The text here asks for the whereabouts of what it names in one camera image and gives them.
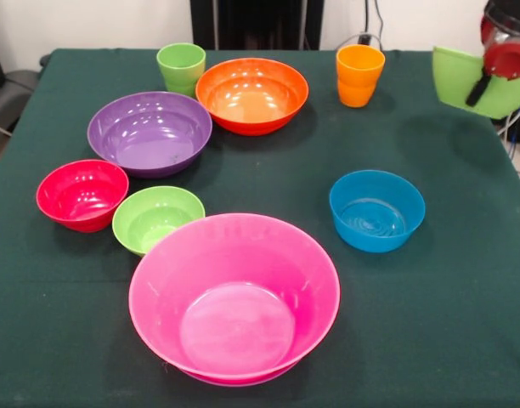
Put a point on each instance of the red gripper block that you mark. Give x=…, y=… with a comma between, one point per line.
x=508, y=61

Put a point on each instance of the large green plastic bowl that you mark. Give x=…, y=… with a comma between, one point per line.
x=453, y=81

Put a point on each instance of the blue plastic bowl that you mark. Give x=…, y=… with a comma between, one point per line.
x=376, y=221

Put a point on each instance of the orange plastic bowl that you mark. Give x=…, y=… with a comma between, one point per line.
x=251, y=98

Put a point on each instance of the green plastic cup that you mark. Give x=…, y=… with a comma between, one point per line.
x=181, y=72

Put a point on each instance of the pink plastic bowl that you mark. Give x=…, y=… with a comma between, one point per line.
x=234, y=297

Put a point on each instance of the purple plastic bowl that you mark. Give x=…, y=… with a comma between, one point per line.
x=149, y=140

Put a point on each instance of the small green plastic bowl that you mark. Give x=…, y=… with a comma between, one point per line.
x=149, y=217

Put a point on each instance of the red plastic bowl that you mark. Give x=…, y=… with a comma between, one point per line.
x=79, y=200

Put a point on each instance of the orange plastic cup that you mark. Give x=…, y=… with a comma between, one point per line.
x=357, y=81

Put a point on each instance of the black cabinet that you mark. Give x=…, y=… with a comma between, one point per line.
x=251, y=21

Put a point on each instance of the black chair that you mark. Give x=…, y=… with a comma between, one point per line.
x=13, y=93

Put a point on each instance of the dark green tablecloth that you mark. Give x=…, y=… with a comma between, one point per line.
x=73, y=319

